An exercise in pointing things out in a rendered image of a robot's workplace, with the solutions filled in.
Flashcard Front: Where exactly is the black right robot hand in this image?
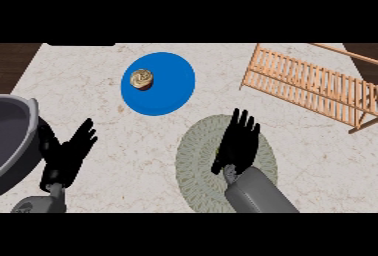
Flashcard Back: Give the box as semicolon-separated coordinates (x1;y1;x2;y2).
210;107;261;176

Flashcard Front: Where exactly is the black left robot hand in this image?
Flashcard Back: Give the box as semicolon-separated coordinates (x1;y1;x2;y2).
37;117;99;194

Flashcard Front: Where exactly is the round woven beige placemat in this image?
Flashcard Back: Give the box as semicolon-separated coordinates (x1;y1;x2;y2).
174;113;279;214

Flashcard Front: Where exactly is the wooden slatted tiered shelf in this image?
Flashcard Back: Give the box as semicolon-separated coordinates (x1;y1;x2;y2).
238;43;378;135

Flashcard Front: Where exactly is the grey metal pot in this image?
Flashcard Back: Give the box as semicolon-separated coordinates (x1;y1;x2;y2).
0;93;53;197

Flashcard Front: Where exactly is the blue round plate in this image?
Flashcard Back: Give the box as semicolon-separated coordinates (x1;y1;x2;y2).
120;51;198;117

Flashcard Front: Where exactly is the frosted cupcake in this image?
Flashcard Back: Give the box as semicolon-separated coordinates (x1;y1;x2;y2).
128;68;156;92

